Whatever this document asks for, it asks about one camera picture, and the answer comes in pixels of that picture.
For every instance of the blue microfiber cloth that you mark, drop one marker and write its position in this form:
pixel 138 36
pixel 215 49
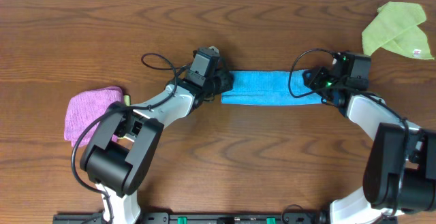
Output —
pixel 268 88

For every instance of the light green folded cloth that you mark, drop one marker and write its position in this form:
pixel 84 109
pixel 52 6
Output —
pixel 127 100

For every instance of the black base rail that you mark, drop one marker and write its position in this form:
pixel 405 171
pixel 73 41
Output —
pixel 165 218

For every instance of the purple folded microfiber cloth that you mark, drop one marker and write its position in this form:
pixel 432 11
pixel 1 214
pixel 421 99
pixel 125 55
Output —
pixel 85 107

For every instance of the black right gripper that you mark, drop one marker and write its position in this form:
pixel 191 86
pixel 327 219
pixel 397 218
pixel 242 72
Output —
pixel 313 80

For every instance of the green microfiber cloth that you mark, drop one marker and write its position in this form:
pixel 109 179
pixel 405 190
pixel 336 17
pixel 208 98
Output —
pixel 395 29

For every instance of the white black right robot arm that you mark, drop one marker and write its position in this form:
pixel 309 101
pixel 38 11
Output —
pixel 399 177

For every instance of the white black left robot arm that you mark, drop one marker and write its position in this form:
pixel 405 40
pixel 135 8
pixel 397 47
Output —
pixel 121 149

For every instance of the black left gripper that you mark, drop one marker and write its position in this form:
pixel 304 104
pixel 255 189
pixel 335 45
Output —
pixel 223 80

